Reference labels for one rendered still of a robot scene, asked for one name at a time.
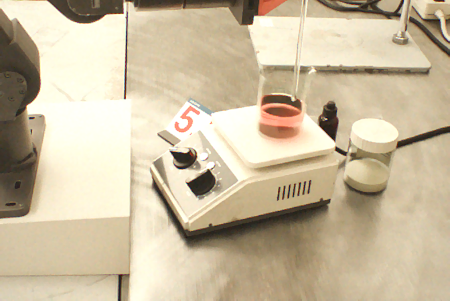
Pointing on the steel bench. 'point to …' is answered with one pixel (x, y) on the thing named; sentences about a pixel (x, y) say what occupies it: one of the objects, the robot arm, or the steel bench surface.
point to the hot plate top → (244, 121)
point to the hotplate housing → (255, 189)
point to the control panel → (178, 179)
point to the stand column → (407, 6)
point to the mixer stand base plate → (337, 44)
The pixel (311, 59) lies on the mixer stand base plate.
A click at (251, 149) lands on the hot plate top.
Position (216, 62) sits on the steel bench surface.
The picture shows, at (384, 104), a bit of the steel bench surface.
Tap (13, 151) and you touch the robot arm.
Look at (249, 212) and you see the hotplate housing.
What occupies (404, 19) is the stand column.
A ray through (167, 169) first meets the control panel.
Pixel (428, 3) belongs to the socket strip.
